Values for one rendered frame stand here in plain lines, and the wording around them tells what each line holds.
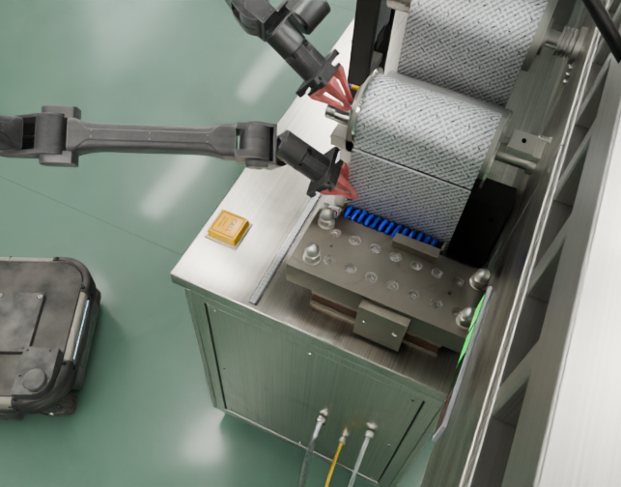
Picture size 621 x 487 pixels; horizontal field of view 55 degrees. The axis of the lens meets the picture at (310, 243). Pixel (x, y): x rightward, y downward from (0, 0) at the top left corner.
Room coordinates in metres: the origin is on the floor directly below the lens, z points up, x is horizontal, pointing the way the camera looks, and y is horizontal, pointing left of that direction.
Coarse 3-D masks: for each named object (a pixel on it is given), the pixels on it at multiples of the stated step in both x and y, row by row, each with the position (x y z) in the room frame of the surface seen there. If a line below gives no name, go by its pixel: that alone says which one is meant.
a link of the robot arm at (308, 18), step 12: (252, 0) 0.96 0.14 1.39; (264, 0) 0.96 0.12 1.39; (288, 0) 0.99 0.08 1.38; (300, 0) 0.99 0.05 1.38; (312, 0) 0.98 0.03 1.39; (324, 0) 0.99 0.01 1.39; (252, 12) 0.94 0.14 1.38; (264, 12) 0.94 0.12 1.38; (276, 12) 0.96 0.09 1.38; (300, 12) 0.96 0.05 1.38; (312, 12) 0.97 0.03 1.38; (324, 12) 0.98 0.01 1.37; (264, 24) 0.93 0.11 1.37; (312, 24) 0.96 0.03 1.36; (264, 36) 0.95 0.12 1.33
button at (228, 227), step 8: (224, 216) 0.82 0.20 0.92; (232, 216) 0.83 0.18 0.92; (240, 216) 0.83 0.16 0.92; (216, 224) 0.80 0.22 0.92; (224, 224) 0.80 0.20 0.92; (232, 224) 0.80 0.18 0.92; (240, 224) 0.81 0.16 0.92; (248, 224) 0.82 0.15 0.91; (208, 232) 0.78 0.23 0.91; (216, 232) 0.78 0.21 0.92; (224, 232) 0.78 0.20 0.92; (232, 232) 0.78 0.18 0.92; (240, 232) 0.79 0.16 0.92; (224, 240) 0.77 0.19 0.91; (232, 240) 0.76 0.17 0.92
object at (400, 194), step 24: (360, 168) 0.80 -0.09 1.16; (384, 168) 0.78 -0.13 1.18; (408, 168) 0.77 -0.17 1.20; (360, 192) 0.80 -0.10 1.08; (384, 192) 0.78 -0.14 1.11; (408, 192) 0.76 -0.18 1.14; (432, 192) 0.74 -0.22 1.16; (456, 192) 0.73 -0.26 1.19; (384, 216) 0.78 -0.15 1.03; (408, 216) 0.76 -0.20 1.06; (432, 216) 0.74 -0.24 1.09; (456, 216) 0.72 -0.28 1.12; (432, 240) 0.74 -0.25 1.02
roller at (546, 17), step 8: (552, 0) 1.02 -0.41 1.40; (552, 8) 1.00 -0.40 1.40; (544, 16) 0.98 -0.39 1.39; (544, 24) 0.97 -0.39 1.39; (536, 32) 0.96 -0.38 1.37; (544, 32) 0.96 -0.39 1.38; (536, 40) 0.96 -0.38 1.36; (528, 48) 0.95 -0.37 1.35; (536, 48) 0.95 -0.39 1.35; (528, 56) 0.95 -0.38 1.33; (528, 64) 0.95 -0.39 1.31
